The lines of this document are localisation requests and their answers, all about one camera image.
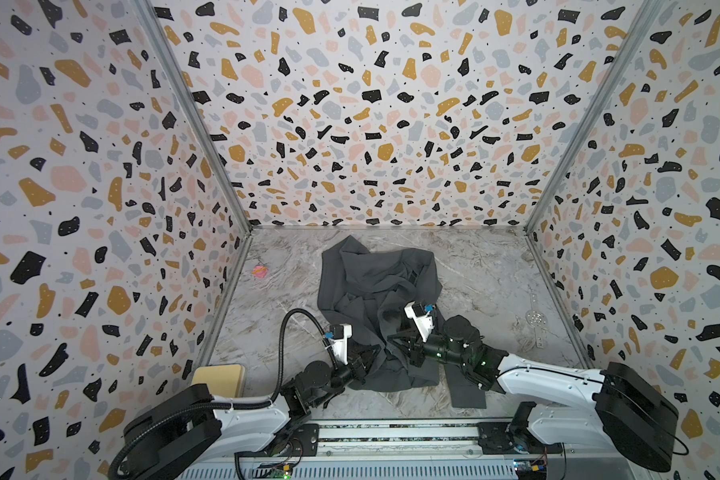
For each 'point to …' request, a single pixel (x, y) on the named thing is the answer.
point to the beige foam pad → (222, 380)
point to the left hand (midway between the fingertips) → (381, 347)
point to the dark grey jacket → (368, 289)
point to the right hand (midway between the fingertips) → (386, 336)
